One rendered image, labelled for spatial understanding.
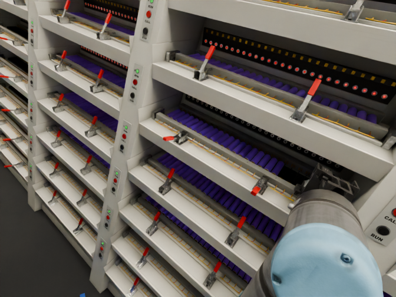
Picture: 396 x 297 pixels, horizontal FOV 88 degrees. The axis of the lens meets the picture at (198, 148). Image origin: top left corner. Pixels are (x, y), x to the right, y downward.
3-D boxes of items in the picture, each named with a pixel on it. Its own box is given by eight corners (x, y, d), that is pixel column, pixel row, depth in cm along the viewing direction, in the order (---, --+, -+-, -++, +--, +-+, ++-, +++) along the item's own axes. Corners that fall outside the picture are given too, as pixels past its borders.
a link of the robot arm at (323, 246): (248, 293, 22) (297, 223, 18) (273, 234, 32) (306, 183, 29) (343, 373, 18) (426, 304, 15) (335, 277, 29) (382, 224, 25)
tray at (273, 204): (322, 251, 46) (347, 228, 40) (138, 134, 70) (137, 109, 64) (335, 198, 59) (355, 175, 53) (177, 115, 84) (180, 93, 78)
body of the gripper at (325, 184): (357, 181, 39) (369, 204, 29) (332, 214, 42) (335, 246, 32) (316, 161, 43) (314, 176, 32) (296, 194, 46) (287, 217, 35)
